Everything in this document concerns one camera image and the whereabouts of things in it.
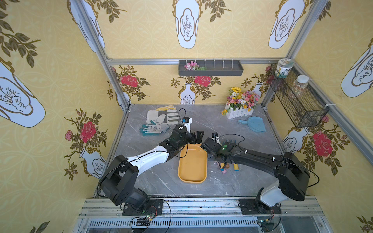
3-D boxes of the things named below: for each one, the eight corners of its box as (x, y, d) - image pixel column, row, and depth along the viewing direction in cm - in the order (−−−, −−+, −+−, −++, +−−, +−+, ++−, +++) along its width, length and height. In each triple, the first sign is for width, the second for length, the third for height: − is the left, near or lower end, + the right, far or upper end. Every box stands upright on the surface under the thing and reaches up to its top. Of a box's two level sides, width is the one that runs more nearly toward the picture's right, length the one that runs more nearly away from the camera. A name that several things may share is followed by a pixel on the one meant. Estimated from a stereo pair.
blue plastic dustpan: (241, 131, 107) (242, 129, 105) (237, 118, 115) (238, 116, 113) (266, 131, 107) (267, 129, 105) (260, 118, 115) (261, 116, 113)
